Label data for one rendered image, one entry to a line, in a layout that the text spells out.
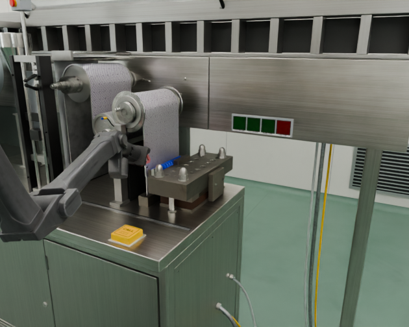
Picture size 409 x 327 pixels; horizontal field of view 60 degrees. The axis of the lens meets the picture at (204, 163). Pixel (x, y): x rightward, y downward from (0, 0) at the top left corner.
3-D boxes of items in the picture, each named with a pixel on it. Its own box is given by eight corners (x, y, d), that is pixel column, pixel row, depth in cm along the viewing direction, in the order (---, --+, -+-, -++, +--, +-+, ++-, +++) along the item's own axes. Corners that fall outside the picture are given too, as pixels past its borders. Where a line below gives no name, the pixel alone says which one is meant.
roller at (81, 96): (65, 101, 141) (61, 65, 136) (109, 95, 162) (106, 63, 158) (91, 104, 134) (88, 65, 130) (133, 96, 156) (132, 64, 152)
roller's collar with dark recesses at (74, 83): (59, 93, 133) (57, 76, 131) (71, 92, 138) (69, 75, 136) (71, 94, 130) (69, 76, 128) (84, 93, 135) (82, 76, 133)
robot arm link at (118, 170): (122, 132, 107) (95, 134, 108) (121, 169, 104) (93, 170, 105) (136, 144, 118) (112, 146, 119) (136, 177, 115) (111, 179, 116)
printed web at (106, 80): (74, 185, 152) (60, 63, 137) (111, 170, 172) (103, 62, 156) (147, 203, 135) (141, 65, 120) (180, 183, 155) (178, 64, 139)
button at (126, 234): (111, 240, 109) (110, 233, 108) (125, 230, 115) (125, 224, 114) (128, 246, 106) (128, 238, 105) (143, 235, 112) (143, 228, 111)
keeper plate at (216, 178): (208, 200, 136) (208, 173, 133) (219, 192, 145) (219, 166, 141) (213, 202, 135) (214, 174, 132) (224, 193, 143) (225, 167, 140)
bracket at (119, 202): (108, 205, 133) (102, 126, 124) (120, 199, 139) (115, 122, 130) (119, 208, 131) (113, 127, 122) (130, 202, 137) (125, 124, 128)
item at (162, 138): (145, 176, 131) (143, 127, 126) (178, 160, 151) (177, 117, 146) (145, 176, 131) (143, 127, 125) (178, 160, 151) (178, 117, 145)
